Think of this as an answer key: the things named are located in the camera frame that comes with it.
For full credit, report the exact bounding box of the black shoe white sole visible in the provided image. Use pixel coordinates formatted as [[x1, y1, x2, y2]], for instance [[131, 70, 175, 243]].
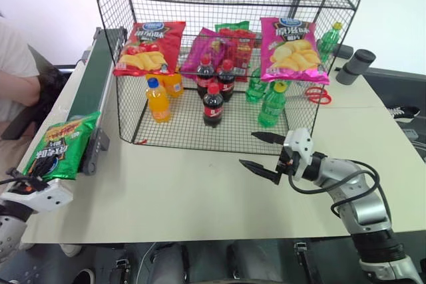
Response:
[[385, 106, 421, 124]]

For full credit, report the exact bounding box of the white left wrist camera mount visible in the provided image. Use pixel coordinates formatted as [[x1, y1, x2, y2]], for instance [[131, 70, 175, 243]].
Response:
[[0, 178, 75, 213]]

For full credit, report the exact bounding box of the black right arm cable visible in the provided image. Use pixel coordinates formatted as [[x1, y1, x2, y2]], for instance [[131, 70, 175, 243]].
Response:
[[287, 160, 392, 229]]

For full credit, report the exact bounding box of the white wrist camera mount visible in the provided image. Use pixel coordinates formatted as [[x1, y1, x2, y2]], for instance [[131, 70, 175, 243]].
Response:
[[282, 127, 315, 182], [0, 178, 75, 213]]

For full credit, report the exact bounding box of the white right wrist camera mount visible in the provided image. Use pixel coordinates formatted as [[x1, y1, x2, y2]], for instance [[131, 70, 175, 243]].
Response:
[[282, 127, 315, 182]]

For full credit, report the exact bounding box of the orange soda bottle blue cap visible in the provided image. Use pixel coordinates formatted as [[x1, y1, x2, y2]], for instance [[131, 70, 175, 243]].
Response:
[[145, 77, 172, 124]]

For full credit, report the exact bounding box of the green belt conveyor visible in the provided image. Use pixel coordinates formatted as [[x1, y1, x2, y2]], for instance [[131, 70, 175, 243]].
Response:
[[65, 27, 129, 176]]

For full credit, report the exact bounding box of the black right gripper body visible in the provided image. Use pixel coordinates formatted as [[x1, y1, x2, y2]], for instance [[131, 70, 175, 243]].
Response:
[[274, 145, 296, 186]]

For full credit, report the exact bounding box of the red ring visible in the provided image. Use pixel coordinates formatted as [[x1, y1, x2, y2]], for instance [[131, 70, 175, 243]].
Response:
[[304, 86, 329, 96], [308, 92, 333, 105]]

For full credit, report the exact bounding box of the green soda bottle yellow cap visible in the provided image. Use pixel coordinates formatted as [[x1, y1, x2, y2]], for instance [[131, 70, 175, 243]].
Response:
[[258, 81, 288, 128], [318, 21, 343, 64]]

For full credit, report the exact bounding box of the pink potato chip bag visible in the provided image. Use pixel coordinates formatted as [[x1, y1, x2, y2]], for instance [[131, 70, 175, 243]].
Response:
[[259, 17, 330, 84]]

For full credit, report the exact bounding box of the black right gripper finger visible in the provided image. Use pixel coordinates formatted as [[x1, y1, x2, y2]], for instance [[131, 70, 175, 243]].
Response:
[[250, 131, 288, 146], [238, 159, 281, 186]]

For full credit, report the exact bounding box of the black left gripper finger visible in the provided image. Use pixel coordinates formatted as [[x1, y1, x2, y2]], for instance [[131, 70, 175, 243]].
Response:
[[30, 156, 56, 180]]

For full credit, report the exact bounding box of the grey and black cylinder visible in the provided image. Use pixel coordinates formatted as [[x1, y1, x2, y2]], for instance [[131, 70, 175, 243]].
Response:
[[335, 49, 377, 85]]

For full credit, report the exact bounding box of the red potato chip bag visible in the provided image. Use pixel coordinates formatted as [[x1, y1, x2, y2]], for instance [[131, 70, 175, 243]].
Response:
[[112, 20, 186, 78]]

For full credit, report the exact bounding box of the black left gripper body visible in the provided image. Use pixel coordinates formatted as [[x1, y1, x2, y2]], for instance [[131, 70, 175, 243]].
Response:
[[5, 167, 46, 194]]

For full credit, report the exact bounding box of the person in white shirt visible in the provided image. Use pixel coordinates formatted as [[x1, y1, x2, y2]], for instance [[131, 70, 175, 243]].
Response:
[[0, 14, 41, 122]]

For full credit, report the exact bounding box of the red snack bag green top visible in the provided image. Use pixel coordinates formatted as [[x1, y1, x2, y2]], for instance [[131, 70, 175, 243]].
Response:
[[214, 20, 257, 82]]

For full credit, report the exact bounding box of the cola bottle red cap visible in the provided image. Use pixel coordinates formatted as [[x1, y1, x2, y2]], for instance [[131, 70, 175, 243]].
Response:
[[195, 55, 217, 99], [202, 82, 224, 128], [216, 59, 236, 103]]

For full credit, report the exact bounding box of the black wire shelf rack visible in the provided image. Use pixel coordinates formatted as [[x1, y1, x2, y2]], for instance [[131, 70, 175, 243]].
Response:
[[88, 0, 372, 157]]

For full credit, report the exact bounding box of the green potato chip bag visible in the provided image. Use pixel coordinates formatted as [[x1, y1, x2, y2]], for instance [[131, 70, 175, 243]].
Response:
[[22, 110, 102, 182]]

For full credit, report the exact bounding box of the purple snack bag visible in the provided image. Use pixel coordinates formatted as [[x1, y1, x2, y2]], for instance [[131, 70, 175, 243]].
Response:
[[181, 27, 236, 80]]

